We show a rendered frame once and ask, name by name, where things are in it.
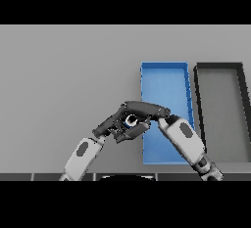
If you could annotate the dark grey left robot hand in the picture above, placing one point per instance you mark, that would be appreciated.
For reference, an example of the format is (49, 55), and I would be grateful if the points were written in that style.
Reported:
(109, 125)

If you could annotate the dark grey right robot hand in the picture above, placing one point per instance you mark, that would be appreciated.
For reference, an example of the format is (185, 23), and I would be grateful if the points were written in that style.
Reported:
(147, 108)

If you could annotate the blue pipe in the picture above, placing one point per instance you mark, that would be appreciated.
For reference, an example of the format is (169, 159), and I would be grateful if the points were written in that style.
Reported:
(130, 120)

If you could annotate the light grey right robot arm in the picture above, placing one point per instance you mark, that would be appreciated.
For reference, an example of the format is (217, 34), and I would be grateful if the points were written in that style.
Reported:
(186, 139)

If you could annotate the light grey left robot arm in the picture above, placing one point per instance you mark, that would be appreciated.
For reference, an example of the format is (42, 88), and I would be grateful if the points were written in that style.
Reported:
(82, 155)

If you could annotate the blue bin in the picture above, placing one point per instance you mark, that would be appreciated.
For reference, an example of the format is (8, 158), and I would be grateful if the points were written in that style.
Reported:
(165, 88)

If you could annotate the dark grey bin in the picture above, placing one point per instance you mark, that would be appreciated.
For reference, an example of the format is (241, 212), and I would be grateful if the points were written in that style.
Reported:
(222, 108)

